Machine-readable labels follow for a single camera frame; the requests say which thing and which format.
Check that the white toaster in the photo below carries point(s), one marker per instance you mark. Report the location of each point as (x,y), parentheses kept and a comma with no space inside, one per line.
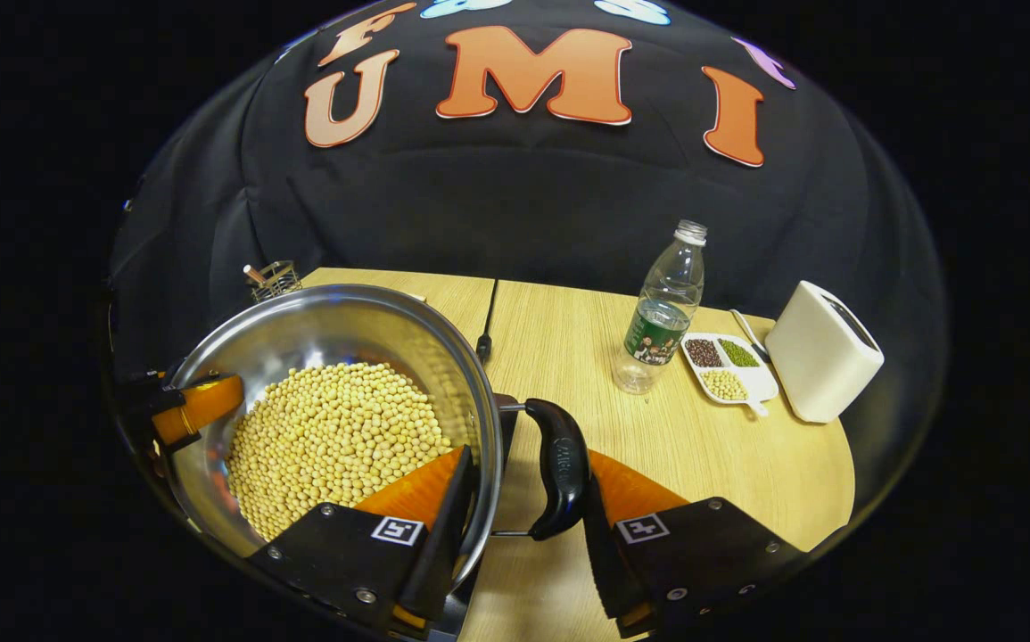
(818,357)

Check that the pile of soybeans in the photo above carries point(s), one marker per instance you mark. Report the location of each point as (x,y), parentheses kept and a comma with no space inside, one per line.
(327,437)

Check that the white divided plate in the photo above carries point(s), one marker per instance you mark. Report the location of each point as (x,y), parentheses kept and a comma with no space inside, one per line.
(751,379)

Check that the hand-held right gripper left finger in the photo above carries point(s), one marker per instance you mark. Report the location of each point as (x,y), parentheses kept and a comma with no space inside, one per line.
(430,571)

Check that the brown beans heap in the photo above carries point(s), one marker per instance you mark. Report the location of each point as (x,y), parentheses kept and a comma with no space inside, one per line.
(704,353)

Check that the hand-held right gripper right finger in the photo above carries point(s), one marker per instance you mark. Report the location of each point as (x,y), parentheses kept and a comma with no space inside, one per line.
(604,571)

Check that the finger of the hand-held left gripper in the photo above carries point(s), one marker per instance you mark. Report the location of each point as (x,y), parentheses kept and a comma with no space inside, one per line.
(207,406)

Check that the black backdrop cloth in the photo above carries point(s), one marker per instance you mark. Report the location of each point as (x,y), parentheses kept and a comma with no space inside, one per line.
(523,205)

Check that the clear plastic water bottle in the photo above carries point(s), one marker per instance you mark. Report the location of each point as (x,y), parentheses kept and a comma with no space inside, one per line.
(666,294)

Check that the small yellow beans heap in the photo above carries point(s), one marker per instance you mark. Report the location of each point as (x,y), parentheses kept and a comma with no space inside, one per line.
(724,385)

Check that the green mung beans heap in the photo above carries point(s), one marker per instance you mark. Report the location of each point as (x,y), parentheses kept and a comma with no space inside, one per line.
(737,353)

